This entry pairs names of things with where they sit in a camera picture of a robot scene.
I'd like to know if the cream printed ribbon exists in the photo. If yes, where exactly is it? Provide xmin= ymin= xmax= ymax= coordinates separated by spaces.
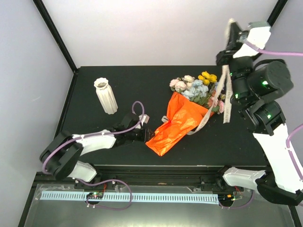
xmin=161 ymin=18 xmax=239 ymax=136

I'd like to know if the orange wrapping paper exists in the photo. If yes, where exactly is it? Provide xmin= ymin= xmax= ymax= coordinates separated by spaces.
xmin=145 ymin=92 xmax=208 ymax=156

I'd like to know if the pastel artificial flower bunch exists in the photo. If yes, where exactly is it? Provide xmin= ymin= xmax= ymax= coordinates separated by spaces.
xmin=169 ymin=71 xmax=225 ymax=114

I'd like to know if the white ribbed vase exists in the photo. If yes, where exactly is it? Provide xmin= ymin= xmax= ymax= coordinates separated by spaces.
xmin=94 ymin=78 xmax=118 ymax=114

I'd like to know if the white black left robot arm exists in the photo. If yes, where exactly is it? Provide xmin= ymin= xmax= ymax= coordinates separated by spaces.
xmin=39 ymin=113 xmax=155 ymax=189

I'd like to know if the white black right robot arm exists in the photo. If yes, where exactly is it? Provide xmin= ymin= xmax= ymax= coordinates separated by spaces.
xmin=215 ymin=19 xmax=303 ymax=206

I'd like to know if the left small circuit board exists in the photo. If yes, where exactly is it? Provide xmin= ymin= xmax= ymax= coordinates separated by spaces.
xmin=86 ymin=192 xmax=104 ymax=200

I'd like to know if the small circuit board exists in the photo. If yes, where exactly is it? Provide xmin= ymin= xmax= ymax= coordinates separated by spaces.
xmin=218 ymin=194 xmax=238 ymax=201
xmin=86 ymin=192 xmax=104 ymax=200

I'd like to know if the right small circuit board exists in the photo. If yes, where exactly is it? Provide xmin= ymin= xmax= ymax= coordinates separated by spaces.
xmin=218 ymin=194 xmax=238 ymax=201

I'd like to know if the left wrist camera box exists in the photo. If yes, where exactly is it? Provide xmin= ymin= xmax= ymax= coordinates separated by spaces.
xmin=139 ymin=114 xmax=150 ymax=124

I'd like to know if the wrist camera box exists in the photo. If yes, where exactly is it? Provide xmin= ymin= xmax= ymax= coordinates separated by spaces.
xmin=247 ymin=21 xmax=271 ymax=49
xmin=139 ymin=114 xmax=150 ymax=124

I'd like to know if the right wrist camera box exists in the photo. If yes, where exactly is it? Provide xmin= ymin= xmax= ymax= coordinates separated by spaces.
xmin=247 ymin=21 xmax=271 ymax=49

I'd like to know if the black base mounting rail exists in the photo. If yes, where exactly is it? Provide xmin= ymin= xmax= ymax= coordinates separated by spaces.
xmin=89 ymin=165 xmax=235 ymax=192

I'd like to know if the black right frame post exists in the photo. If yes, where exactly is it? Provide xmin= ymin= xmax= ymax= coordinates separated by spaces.
xmin=241 ymin=0 xmax=289 ymax=70

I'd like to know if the black frame post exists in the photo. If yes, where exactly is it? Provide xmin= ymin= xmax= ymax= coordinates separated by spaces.
xmin=33 ymin=0 xmax=78 ymax=74
xmin=241 ymin=0 xmax=289 ymax=70

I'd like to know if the light blue slotted cable duct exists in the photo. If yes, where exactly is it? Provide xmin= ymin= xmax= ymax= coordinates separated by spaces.
xmin=40 ymin=191 xmax=219 ymax=205

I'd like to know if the black left frame post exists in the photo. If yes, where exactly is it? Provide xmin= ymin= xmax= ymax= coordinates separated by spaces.
xmin=33 ymin=0 xmax=78 ymax=74

